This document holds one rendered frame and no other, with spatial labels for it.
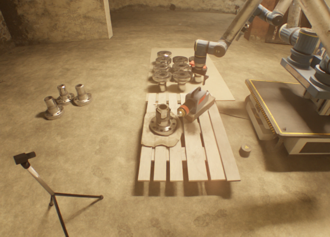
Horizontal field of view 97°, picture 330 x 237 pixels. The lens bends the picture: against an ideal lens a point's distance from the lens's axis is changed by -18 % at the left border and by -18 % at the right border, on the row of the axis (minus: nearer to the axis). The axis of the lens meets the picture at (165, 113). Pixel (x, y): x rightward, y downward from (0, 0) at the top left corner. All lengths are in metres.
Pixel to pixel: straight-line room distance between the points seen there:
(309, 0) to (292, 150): 1.26
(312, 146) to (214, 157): 0.97
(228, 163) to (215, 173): 0.15
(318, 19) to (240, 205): 1.40
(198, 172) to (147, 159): 0.43
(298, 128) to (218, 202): 0.98
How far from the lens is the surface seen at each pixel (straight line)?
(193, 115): 1.77
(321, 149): 2.12
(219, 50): 1.49
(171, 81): 2.75
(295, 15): 2.27
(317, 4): 1.39
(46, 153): 2.07
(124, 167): 1.65
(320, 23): 1.41
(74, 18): 5.59
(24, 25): 6.51
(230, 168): 1.50
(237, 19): 1.59
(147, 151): 1.55
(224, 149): 1.61
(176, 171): 1.43
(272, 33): 5.85
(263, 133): 1.95
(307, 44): 2.10
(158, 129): 1.65
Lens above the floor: 1.35
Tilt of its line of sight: 39 degrees down
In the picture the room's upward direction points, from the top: straight up
